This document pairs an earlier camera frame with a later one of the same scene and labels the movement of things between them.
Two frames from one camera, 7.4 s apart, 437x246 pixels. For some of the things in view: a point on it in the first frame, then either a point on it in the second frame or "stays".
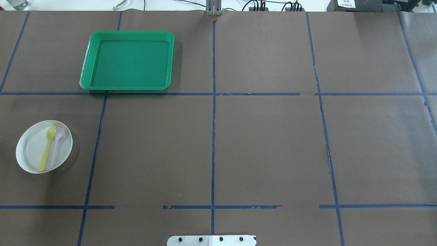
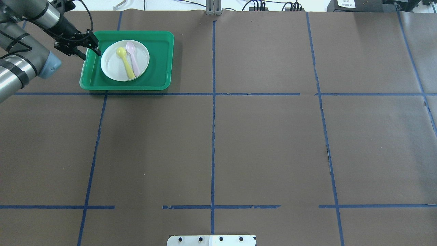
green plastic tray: (128, 60) stays
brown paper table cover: (303, 128) stays
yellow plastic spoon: (50, 133) -> (121, 52)
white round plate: (31, 145) -> (114, 65)
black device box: (356, 5) stays
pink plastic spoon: (59, 132) -> (130, 47)
